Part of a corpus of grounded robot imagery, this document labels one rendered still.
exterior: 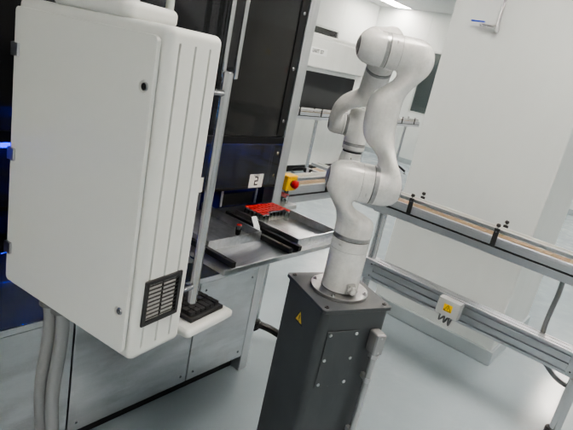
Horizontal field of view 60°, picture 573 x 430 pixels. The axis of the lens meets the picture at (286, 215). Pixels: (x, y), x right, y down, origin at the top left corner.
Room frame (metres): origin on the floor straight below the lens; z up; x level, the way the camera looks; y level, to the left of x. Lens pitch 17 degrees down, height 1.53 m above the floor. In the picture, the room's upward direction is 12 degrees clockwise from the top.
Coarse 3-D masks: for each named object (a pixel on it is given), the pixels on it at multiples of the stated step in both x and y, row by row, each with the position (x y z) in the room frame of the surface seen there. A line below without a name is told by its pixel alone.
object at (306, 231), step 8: (248, 216) 1.92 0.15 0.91; (296, 216) 2.09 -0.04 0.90; (304, 216) 2.07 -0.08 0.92; (264, 224) 1.86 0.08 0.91; (272, 224) 1.96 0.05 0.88; (280, 224) 1.98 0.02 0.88; (288, 224) 2.00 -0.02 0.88; (296, 224) 2.03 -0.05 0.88; (304, 224) 2.05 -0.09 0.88; (312, 224) 2.04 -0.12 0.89; (320, 224) 2.01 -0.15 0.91; (280, 232) 1.81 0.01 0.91; (288, 232) 1.91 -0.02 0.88; (296, 232) 1.93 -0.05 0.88; (304, 232) 1.95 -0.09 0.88; (312, 232) 1.97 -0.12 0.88; (320, 232) 1.99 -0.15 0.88; (328, 232) 1.91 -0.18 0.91; (296, 240) 1.76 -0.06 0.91; (304, 240) 1.79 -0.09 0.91; (312, 240) 1.83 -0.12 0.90; (320, 240) 1.87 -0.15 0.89; (328, 240) 1.92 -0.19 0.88
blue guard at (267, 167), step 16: (0, 144) 1.27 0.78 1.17; (208, 144) 1.85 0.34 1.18; (224, 144) 1.91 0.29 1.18; (240, 144) 1.98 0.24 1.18; (256, 144) 2.05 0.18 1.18; (272, 144) 2.13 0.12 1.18; (0, 160) 1.27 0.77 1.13; (208, 160) 1.86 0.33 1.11; (224, 160) 1.92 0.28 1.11; (240, 160) 1.99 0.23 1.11; (256, 160) 2.07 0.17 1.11; (272, 160) 2.15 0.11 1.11; (0, 176) 1.27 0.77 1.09; (224, 176) 1.93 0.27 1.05; (240, 176) 2.01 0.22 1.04; (0, 192) 1.27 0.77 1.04
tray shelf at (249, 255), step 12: (252, 204) 2.20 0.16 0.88; (192, 252) 1.52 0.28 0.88; (228, 252) 1.58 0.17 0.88; (240, 252) 1.60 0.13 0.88; (252, 252) 1.63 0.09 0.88; (264, 252) 1.65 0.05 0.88; (276, 252) 1.67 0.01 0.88; (300, 252) 1.73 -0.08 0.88; (312, 252) 1.80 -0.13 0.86; (216, 264) 1.46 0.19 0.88; (240, 264) 1.50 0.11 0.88; (252, 264) 1.53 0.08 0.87; (264, 264) 1.58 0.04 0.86
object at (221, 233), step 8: (216, 216) 1.90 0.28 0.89; (224, 216) 1.88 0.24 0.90; (216, 224) 1.82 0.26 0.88; (224, 224) 1.84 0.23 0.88; (232, 224) 1.85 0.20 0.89; (248, 224) 1.80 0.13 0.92; (208, 232) 1.72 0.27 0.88; (216, 232) 1.74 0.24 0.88; (224, 232) 1.75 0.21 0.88; (232, 232) 1.77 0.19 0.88; (248, 232) 1.79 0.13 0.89; (256, 232) 1.73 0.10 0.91; (208, 240) 1.65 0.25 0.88; (216, 240) 1.58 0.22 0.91; (224, 240) 1.61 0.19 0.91; (232, 240) 1.64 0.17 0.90; (240, 240) 1.68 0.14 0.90; (248, 240) 1.71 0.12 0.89; (256, 240) 1.74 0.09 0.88; (216, 248) 1.58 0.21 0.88
